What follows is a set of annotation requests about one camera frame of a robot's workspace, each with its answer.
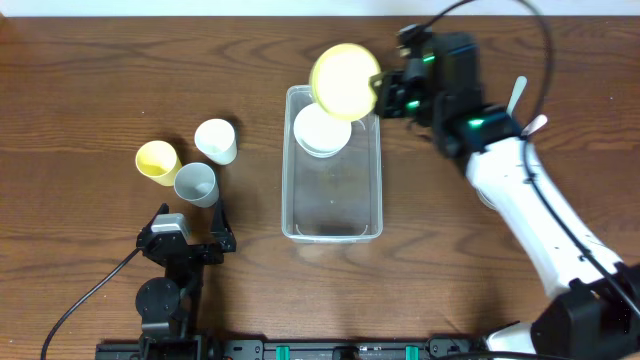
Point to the yellow bowl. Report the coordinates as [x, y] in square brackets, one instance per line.
[340, 78]

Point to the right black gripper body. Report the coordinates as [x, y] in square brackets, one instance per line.
[392, 95]

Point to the grey cup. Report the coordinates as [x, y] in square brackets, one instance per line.
[197, 184]

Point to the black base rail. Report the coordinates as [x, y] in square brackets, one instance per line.
[433, 348]

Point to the yellow cup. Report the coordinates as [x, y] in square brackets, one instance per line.
[158, 161]

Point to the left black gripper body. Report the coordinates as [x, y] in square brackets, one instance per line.
[195, 249]

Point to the clear plastic container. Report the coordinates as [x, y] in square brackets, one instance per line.
[338, 199]

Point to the white cup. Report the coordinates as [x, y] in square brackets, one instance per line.
[216, 139]

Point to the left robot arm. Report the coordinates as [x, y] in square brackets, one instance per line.
[168, 305]

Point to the grey bowl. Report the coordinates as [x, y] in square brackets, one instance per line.
[485, 200]

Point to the white bowl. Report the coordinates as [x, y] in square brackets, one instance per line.
[319, 134]

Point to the mint green spoon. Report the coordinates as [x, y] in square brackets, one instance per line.
[517, 91]

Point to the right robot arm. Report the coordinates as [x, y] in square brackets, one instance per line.
[594, 308]

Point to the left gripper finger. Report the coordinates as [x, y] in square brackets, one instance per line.
[220, 229]
[164, 209]

